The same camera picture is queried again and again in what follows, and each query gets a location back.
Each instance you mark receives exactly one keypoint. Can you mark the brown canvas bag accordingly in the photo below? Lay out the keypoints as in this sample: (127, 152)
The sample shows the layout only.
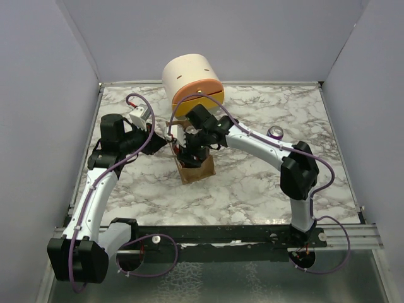
(189, 174)

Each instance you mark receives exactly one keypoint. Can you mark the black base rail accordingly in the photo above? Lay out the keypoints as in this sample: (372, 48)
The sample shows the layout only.
(215, 243)

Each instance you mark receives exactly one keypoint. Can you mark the purple fanta can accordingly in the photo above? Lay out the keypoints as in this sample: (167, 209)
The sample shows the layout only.
(275, 132)

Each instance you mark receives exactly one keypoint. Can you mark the cream round drawer cabinet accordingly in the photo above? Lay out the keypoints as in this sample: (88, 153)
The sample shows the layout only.
(184, 77)

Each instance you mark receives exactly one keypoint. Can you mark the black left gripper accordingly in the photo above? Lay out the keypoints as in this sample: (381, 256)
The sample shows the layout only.
(155, 143)

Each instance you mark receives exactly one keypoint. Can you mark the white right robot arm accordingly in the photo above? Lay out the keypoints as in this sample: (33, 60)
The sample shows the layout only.
(298, 170)

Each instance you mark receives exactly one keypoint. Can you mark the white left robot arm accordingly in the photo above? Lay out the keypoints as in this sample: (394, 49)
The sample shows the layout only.
(83, 252)

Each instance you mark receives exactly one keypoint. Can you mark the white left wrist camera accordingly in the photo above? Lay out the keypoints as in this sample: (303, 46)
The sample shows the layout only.
(139, 116)

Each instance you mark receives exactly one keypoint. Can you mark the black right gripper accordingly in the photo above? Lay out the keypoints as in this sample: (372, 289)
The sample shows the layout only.
(184, 154)

